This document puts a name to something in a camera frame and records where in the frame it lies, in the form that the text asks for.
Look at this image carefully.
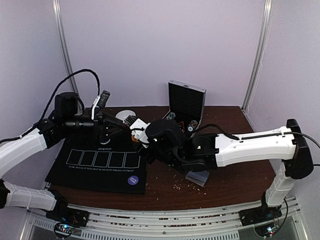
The left aluminium frame post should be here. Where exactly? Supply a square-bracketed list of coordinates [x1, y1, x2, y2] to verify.
[51, 0, 80, 95]

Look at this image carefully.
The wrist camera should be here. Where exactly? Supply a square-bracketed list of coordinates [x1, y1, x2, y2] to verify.
[91, 90, 111, 120]
[124, 115, 151, 148]

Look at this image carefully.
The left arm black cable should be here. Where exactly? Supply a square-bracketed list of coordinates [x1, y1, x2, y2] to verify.
[0, 68, 101, 145]

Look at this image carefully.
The left chip row in case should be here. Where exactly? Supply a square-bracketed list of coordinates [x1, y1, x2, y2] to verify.
[165, 112, 176, 120]

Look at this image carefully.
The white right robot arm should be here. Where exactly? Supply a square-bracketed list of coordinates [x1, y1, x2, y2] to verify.
[144, 119, 314, 221]

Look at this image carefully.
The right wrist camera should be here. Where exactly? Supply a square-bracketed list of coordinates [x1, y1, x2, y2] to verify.
[124, 115, 151, 148]

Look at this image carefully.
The right chip row in case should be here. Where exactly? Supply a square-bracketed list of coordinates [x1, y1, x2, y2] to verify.
[186, 120, 198, 133]

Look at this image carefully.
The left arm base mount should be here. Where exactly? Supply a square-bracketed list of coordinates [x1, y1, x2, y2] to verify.
[43, 207, 90, 228]

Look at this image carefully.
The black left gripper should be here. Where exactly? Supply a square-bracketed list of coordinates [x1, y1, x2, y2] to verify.
[63, 111, 126, 142]

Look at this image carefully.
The aluminium frame post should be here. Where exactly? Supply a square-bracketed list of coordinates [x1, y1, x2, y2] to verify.
[242, 0, 273, 113]
[51, 0, 80, 95]

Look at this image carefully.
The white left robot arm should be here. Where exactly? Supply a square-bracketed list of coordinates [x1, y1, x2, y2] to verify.
[0, 113, 131, 222]

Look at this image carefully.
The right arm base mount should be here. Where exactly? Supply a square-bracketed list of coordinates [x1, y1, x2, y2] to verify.
[239, 206, 282, 226]

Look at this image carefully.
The boxed deck of cards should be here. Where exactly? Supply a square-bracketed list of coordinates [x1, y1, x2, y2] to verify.
[185, 171, 210, 187]

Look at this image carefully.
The right aluminium frame post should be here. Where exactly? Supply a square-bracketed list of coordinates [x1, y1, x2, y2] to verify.
[242, 0, 273, 113]

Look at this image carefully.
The chip row in case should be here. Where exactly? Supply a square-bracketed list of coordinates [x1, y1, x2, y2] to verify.
[186, 120, 198, 133]
[165, 112, 176, 120]

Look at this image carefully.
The clear acrylic dealer button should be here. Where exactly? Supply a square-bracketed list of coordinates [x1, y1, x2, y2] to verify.
[99, 139, 111, 145]

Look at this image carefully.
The aluminium poker chip case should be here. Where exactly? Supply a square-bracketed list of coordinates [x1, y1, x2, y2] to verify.
[163, 80, 206, 137]

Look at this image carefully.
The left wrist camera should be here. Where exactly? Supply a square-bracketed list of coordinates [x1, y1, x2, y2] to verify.
[91, 90, 111, 120]

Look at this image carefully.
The blue small blind button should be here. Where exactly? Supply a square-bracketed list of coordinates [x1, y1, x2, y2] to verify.
[127, 175, 139, 186]

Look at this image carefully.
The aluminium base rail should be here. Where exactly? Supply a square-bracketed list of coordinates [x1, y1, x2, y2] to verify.
[23, 196, 302, 240]

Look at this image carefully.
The orange bowl white inside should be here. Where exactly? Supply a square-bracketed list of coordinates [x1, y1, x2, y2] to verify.
[115, 109, 136, 123]

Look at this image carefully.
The black poker table mat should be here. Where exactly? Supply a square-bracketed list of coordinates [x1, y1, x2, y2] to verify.
[45, 133, 147, 194]

